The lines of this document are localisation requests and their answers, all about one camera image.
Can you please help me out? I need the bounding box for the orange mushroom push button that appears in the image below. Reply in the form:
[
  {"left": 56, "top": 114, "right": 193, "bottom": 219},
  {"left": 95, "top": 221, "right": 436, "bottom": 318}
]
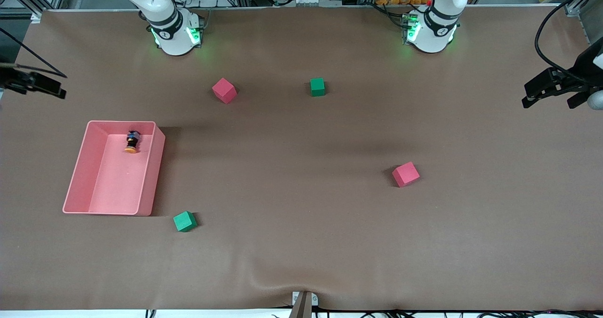
[{"left": 125, "top": 130, "right": 142, "bottom": 154}]

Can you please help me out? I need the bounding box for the pink plastic bin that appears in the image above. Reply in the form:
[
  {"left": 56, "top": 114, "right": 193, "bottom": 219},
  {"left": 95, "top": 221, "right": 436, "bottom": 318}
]
[{"left": 63, "top": 121, "right": 166, "bottom": 216}]

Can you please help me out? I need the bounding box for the pink foam cube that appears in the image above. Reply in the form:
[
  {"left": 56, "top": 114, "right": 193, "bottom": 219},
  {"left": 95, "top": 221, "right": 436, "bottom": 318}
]
[
  {"left": 212, "top": 78, "right": 237, "bottom": 105},
  {"left": 392, "top": 162, "right": 421, "bottom": 188}
]

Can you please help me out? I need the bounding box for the white terminal strip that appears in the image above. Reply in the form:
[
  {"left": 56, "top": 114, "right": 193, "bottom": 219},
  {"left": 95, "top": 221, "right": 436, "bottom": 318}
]
[{"left": 275, "top": 0, "right": 342, "bottom": 6}]

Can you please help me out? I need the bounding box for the brown table mat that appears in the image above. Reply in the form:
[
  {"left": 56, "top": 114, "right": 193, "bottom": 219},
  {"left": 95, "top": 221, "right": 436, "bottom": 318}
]
[{"left": 0, "top": 5, "right": 603, "bottom": 311}]

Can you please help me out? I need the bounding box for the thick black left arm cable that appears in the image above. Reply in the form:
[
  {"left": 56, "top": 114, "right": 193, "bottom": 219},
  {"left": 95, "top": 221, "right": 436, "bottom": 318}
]
[{"left": 535, "top": 0, "right": 603, "bottom": 85}]

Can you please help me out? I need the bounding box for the aluminium frame rail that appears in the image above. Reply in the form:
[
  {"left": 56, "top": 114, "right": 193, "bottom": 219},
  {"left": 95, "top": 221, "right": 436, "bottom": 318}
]
[{"left": 561, "top": 0, "right": 603, "bottom": 43}]

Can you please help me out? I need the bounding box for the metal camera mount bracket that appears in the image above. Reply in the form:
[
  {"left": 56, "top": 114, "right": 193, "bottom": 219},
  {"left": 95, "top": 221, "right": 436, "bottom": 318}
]
[{"left": 288, "top": 291, "right": 319, "bottom": 318}]

